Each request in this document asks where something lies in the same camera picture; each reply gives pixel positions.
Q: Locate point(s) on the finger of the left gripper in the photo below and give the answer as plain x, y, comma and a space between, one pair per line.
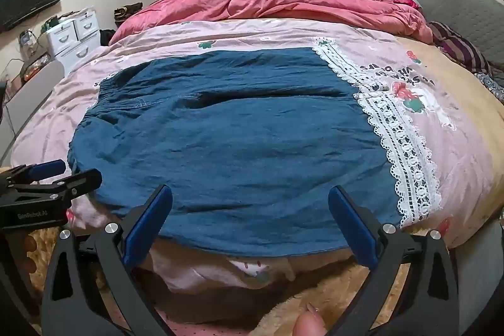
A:
45, 169
21, 188

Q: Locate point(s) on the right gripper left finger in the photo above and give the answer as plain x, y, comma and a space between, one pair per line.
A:
72, 303

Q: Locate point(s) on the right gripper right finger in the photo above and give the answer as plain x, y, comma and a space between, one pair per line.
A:
428, 303

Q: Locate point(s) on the blue denim lace-trimmed pants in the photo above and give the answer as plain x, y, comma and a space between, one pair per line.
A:
251, 143

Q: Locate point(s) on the person's right hand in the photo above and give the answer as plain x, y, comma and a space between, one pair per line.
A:
309, 323

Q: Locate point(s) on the grey desk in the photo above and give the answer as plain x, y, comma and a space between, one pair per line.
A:
20, 109

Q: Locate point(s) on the white plastic drawer unit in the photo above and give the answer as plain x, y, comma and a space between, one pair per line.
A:
73, 39

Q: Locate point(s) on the folded clothes stack by drawers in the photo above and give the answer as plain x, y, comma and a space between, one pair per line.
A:
122, 13

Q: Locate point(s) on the pink strawberry bear bedsheet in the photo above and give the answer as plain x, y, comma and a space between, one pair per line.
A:
453, 131

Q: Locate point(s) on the striped purple pillow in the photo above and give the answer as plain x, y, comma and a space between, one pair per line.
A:
458, 49

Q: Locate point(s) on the red pink quilt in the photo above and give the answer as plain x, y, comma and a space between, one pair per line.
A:
381, 15

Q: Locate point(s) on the grey padded headboard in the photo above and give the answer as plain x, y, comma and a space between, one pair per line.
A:
479, 21

